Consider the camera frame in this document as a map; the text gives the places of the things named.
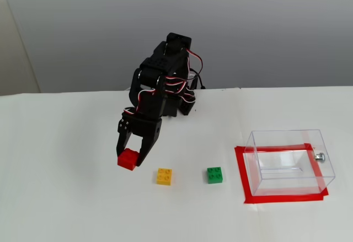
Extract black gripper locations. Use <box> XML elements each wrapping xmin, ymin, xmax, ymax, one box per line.
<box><xmin>115</xmin><ymin>89</ymin><xmax>167</xmax><ymax>167</ymax></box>

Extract red lego brick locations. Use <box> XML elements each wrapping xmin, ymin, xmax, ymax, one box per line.
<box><xmin>117</xmin><ymin>148</ymin><xmax>138</xmax><ymax>171</ymax></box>

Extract yellow lego brick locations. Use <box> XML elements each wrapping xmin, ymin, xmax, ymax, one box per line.
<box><xmin>156</xmin><ymin>168</ymin><xmax>173</xmax><ymax>186</ymax></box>

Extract green lego brick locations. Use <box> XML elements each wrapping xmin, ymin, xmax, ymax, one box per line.
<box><xmin>207</xmin><ymin>166</ymin><xmax>224</xmax><ymax>185</ymax></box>

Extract transparent plastic box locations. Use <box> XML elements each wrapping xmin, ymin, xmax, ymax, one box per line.
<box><xmin>244</xmin><ymin>128</ymin><xmax>336</xmax><ymax>197</ymax></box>

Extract silver box lock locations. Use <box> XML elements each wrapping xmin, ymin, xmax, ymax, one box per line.
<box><xmin>312</xmin><ymin>147</ymin><xmax>327</xmax><ymax>163</ymax></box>

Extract red white black servo wires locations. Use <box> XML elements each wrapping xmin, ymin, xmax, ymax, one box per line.
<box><xmin>123</xmin><ymin>48</ymin><xmax>204</xmax><ymax>116</ymax></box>

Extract thin black cable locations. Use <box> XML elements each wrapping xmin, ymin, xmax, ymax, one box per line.
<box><xmin>189</xmin><ymin>69</ymin><xmax>206</xmax><ymax>91</ymax></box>

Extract red tape frame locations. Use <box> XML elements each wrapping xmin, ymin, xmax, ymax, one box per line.
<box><xmin>234</xmin><ymin>143</ymin><xmax>329</xmax><ymax>205</ymax></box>

